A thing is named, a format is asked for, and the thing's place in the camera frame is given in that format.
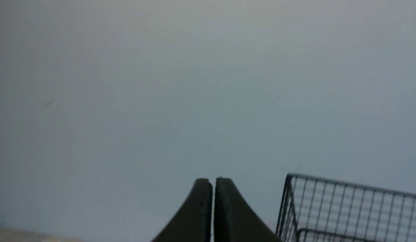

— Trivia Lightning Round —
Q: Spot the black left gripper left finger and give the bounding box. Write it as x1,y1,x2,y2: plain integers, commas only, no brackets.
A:
152,178,213,242

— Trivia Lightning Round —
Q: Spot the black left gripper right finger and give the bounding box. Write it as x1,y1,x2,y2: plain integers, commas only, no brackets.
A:
214,177,281,242

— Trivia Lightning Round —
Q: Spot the black wire mesh shelf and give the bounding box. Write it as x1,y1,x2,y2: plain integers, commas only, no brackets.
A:
275,173,416,242

